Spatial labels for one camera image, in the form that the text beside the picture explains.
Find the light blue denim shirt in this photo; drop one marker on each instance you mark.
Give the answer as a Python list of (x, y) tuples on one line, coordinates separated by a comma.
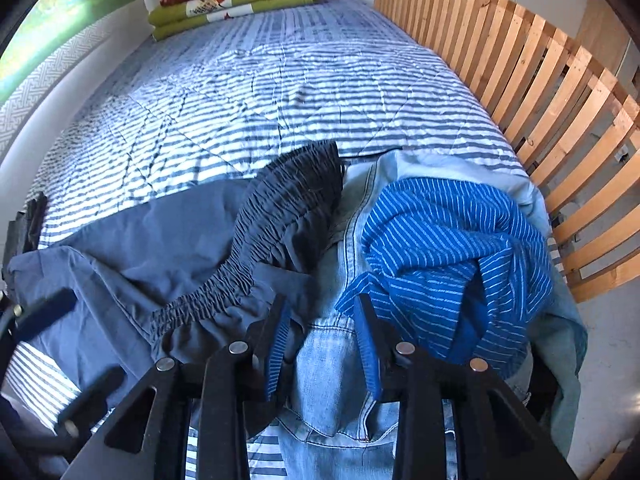
[(565, 340)]

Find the wooden slatted bed rail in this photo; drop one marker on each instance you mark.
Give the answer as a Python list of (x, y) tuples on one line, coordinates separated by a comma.
[(525, 60)]

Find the blue striped shirt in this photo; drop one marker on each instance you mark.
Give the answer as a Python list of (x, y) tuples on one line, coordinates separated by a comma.
[(440, 240)]

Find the blue white striped quilt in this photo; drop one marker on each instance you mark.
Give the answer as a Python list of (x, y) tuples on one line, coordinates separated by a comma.
[(250, 85)]

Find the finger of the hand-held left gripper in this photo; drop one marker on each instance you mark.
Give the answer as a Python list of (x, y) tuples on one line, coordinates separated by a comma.
[(95, 395), (47, 312)]

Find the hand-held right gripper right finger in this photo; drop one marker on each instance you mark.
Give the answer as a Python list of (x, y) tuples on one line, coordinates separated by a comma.
[(370, 355)]

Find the light wooden door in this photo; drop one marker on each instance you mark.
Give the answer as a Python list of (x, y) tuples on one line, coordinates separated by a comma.
[(600, 25)]

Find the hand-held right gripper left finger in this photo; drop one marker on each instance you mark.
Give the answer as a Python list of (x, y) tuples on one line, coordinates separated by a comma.
[(277, 355)]

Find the light denim jeans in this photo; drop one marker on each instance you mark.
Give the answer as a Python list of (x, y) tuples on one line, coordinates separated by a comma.
[(330, 340)]

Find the landscape wall poster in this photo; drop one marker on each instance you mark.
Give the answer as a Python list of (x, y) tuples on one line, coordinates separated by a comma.
[(50, 25)]

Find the dark grey folded pants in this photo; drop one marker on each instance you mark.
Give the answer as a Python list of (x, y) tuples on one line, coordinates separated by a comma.
[(30, 230)]

